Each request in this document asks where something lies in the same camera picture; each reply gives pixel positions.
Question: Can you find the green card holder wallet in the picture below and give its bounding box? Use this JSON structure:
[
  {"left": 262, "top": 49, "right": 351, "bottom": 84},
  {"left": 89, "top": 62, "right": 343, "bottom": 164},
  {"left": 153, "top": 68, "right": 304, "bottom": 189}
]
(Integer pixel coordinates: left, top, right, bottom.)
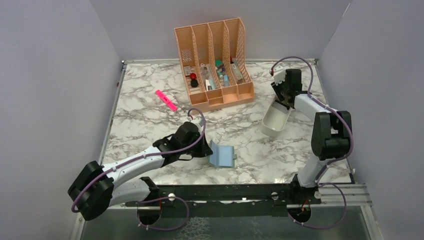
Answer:
[{"left": 208, "top": 140, "right": 237, "bottom": 168}]

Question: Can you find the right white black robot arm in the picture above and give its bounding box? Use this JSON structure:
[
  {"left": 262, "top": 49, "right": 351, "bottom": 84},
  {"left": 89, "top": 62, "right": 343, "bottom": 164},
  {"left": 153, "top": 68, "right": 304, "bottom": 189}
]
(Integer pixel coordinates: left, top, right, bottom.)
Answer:
[{"left": 270, "top": 68, "right": 353, "bottom": 204}]

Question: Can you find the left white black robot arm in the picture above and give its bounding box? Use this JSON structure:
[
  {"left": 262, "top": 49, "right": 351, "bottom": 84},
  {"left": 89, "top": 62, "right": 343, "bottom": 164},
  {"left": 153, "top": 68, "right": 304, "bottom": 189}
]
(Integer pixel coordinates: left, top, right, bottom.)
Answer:
[{"left": 67, "top": 117, "right": 213, "bottom": 221}]

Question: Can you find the white oblong plastic tray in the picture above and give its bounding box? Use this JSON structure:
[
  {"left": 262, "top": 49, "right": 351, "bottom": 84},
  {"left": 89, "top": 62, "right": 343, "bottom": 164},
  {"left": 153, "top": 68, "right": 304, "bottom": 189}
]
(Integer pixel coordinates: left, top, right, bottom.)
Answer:
[{"left": 259, "top": 96, "right": 291, "bottom": 138}]

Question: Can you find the black round stamp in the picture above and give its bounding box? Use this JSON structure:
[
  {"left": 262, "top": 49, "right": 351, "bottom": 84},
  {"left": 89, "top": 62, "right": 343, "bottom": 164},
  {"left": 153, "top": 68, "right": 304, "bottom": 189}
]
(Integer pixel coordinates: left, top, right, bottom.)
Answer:
[{"left": 190, "top": 78, "right": 199, "bottom": 88}]

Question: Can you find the pink highlighter marker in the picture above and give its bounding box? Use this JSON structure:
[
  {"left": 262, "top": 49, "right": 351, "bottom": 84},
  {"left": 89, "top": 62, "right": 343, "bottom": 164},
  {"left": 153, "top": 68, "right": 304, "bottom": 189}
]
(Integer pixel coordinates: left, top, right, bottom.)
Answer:
[{"left": 155, "top": 89, "right": 178, "bottom": 112}]

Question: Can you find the red round cap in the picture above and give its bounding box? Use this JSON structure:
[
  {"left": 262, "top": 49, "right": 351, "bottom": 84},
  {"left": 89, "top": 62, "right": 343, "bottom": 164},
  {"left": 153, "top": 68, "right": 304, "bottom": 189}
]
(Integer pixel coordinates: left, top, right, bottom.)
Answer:
[{"left": 189, "top": 73, "right": 197, "bottom": 80}]

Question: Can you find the grey red stapler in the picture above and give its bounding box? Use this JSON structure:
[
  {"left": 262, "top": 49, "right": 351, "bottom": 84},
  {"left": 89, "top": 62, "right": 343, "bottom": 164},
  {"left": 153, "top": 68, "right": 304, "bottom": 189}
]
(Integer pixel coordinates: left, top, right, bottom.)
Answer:
[{"left": 230, "top": 57, "right": 244, "bottom": 84}]

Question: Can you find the green eraser block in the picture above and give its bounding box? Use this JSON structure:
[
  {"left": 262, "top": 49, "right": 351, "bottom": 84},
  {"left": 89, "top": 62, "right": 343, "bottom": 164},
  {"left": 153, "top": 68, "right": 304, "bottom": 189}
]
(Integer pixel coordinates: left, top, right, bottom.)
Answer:
[{"left": 215, "top": 59, "right": 224, "bottom": 69}]

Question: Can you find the orange plastic desk organizer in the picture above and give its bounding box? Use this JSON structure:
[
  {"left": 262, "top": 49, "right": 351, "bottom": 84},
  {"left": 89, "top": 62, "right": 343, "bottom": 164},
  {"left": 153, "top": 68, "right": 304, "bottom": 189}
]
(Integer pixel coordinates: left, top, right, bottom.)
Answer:
[{"left": 174, "top": 17, "right": 255, "bottom": 112}]

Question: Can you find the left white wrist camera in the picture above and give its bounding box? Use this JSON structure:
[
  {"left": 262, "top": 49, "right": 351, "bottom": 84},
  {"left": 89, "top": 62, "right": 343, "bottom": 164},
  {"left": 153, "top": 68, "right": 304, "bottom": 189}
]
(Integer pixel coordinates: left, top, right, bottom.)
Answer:
[{"left": 191, "top": 116, "right": 204, "bottom": 130}]

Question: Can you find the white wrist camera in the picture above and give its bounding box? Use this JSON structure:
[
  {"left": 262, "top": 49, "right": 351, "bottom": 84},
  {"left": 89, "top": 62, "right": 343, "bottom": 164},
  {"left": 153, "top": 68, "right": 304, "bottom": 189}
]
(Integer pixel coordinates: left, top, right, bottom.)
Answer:
[
  {"left": 191, "top": 116, "right": 204, "bottom": 130},
  {"left": 272, "top": 67, "right": 286, "bottom": 86}
]

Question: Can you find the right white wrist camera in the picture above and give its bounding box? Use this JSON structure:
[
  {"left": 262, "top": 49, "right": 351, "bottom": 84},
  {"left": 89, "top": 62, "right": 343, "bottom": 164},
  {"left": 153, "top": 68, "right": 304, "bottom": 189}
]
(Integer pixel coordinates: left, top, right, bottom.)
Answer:
[{"left": 272, "top": 67, "right": 286, "bottom": 86}]

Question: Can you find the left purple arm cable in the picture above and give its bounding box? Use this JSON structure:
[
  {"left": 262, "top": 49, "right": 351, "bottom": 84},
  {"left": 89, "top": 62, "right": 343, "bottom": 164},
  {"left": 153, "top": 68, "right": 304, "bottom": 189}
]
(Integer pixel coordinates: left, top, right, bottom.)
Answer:
[{"left": 71, "top": 107, "right": 207, "bottom": 214}]

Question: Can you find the black metal base rail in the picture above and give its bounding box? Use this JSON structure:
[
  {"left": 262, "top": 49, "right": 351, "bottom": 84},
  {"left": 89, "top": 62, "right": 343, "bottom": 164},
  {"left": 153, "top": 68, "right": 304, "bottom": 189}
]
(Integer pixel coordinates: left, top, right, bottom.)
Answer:
[{"left": 124, "top": 177, "right": 321, "bottom": 218}]

